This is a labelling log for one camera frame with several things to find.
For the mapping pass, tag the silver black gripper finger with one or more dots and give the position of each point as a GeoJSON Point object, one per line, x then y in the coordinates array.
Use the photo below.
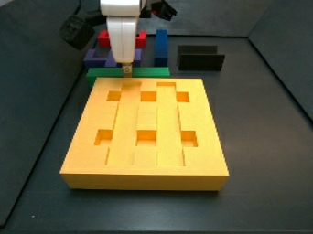
{"type": "Point", "coordinates": [127, 70]}

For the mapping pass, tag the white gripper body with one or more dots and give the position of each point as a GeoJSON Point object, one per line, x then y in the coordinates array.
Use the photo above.
{"type": "Point", "coordinates": [121, 13]}

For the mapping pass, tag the green rectangular bar block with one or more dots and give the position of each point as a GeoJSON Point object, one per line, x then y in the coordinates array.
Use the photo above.
{"type": "Point", "coordinates": [148, 72]}

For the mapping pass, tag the yellow slotted puzzle board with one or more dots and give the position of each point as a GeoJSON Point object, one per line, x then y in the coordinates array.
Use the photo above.
{"type": "Point", "coordinates": [145, 137]}

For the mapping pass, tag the purple branched puzzle block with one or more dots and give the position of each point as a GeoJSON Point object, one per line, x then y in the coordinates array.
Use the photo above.
{"type": "Point", "coordinates": [107, 62]}

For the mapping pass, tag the red branched puzzle block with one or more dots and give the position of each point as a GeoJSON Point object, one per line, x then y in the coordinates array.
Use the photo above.
{"type": "Point", "coordinates": [140, 39]}

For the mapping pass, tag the blue rectangular bar block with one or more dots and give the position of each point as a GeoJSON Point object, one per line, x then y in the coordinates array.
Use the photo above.
{"type": "Point", "coordinates": [160, 52]}

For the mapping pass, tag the black angle bracket holder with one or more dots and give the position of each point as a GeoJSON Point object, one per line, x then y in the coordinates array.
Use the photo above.
{"type": "Point", "coordinates": [199, 58]}

